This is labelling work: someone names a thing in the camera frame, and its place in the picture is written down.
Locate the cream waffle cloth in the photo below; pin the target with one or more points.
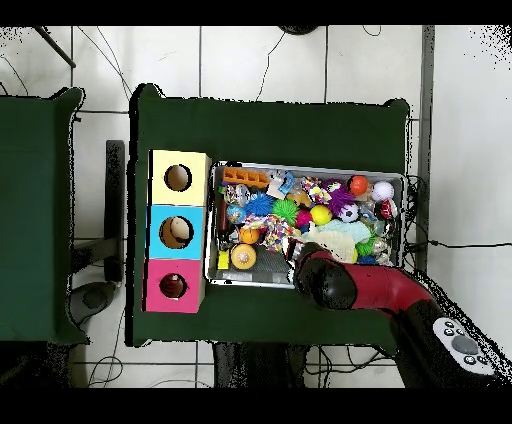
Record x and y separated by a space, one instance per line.
332 244

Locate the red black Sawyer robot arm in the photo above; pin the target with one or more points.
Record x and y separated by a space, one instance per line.
376 288

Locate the shallow clear mesh bin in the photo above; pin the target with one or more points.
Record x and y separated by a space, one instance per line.
256 276

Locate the wooden box with three holes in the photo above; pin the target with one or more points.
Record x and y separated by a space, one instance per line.
178 216

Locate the large blue spiky ball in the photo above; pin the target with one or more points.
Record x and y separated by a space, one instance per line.
258 206

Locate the green spiky ball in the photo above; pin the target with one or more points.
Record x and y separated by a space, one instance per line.
284 210

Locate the long orange building block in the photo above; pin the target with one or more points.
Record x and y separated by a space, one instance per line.
245 177

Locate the tan orange ball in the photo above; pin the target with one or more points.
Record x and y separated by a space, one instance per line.
242 256

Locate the yellow smiley ball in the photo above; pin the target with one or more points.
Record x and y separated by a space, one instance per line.
321 214

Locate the purple spiky ball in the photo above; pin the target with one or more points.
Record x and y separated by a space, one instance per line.
342 198

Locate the small soccer ball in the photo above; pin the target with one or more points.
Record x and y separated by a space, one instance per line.
348 212

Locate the dark green table cloth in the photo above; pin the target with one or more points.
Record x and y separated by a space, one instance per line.
176 120

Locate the white baseball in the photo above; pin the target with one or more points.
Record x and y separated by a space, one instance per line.
382 190

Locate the black panel on stand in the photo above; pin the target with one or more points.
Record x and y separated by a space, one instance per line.
115 208

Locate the black round base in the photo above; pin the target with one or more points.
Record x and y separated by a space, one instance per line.
298 29

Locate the side table with green cloth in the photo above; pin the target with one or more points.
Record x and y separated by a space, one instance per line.
32 264

